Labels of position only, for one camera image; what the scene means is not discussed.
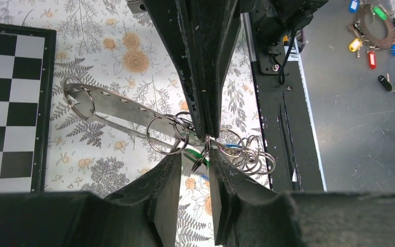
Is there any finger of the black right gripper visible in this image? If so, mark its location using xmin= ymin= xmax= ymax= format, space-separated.
xmin=197 ymin=1 xmax=239 ymax=137
xmin=143 ymin=1 xmax=210 ymax=136

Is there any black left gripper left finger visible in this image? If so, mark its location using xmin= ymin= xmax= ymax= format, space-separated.
xmin=0 ymin=154 xmax=182 ymax=246

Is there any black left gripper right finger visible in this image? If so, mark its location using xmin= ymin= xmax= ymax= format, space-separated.
xmin=209 ymin=148 xmax=395 ymax=246

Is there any green tag key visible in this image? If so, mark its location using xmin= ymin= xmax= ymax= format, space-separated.
xmin=182 ymin=148 xmax=209 ymax=176

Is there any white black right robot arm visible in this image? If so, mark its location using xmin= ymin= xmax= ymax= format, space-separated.
xmin=142 ymin=1 xmax=325 ymax=139

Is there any floral table mat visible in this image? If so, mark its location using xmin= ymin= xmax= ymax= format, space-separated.
xmin=0 ymin=1 xmax=261 ymax=246

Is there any round spare key holder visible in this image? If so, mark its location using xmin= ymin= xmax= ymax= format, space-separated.
xmin=348 ymin=1 xmax=395 ymax=70

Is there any black white chessboard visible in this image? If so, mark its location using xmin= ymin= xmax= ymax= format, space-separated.
xmin=0 ymin=24 xmax=57 ymax=193

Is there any loose black tag key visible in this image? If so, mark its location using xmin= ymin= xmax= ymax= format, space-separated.
xmin=378 ymin=73 xmax=395 ymax=94

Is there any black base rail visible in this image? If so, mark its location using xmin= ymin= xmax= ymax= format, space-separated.
xmin=242 ymin=10 xmax=326 ymax=192

